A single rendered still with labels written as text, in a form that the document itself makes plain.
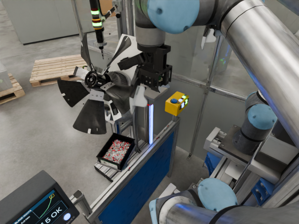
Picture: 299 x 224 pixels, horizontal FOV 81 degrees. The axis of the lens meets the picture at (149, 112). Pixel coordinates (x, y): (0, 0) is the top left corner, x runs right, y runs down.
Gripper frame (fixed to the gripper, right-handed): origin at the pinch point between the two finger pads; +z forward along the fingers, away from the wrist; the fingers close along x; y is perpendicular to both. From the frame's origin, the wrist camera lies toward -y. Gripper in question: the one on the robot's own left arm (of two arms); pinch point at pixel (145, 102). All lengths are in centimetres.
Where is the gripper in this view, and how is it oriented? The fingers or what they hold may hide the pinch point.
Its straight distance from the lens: 58.7
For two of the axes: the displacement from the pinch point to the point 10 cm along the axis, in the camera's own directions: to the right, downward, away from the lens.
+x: 6.0, -5.1, 6.1
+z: 0.0, 7.7, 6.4
